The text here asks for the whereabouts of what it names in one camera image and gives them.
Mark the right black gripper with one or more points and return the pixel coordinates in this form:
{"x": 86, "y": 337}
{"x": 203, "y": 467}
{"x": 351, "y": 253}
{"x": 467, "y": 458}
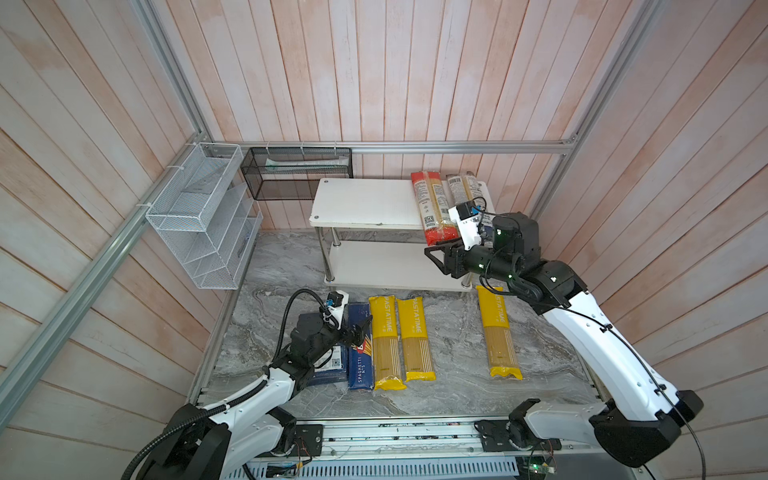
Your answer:
{"x": 450, "y": 254}

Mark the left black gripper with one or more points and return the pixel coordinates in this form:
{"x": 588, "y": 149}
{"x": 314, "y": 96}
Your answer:
{"x": 358, "y": 333}

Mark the red spaghetti pack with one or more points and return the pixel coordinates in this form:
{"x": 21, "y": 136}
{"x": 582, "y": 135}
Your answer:
{"x": 433, "y": 207}

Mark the yellow Pastatime spaghetti pack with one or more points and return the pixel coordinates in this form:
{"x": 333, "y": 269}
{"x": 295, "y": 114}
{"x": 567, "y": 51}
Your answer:
{"x": 415, "y": 342}
{"x": 388, "y": 371}

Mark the blue white-label spaghetti pack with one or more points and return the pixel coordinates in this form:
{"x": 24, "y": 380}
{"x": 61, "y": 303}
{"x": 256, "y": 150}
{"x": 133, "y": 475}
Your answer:
{"x": 469, "y": 200}

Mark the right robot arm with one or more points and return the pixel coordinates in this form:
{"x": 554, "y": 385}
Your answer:
{"x": 644, "y": 415}

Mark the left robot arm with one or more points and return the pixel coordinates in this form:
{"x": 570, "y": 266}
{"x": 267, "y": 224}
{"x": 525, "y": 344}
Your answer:
{"x": 240, "y": 420}

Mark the dark blue pasta bag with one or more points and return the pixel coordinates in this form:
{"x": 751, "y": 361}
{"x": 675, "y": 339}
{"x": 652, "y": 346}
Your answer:
{"x": 332, "y": 367}

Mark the white two-tier shelf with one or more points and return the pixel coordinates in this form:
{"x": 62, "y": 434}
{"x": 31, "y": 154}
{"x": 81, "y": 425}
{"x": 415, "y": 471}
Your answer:
{"x": 374, "y": 205}

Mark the blue Barilla spaghetti box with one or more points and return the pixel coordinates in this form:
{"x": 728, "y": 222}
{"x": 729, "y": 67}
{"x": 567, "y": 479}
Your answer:
{"x": 360, "y": 363}

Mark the black mesh basket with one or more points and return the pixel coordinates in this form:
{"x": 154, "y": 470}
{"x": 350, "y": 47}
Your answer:
{"x": 293, "y": 173}

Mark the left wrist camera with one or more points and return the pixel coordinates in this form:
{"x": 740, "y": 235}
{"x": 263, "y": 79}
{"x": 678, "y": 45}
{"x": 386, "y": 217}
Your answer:
{"x": 336, "y": 304}

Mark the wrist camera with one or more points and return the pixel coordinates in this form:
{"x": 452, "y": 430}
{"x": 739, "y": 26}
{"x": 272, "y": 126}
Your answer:
{"x": 336, "y": 304}
{"x": 469, "y": 219}

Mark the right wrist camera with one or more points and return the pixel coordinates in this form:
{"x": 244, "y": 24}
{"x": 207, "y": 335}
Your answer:
{"x": 469, "y": 219}

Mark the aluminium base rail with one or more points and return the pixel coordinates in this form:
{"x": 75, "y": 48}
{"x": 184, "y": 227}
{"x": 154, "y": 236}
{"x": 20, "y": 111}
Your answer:
{"x": 422, "y": 448}

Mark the white wire mesh rack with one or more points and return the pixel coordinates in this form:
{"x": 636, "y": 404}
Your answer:
{"x": 206, "y": 220}

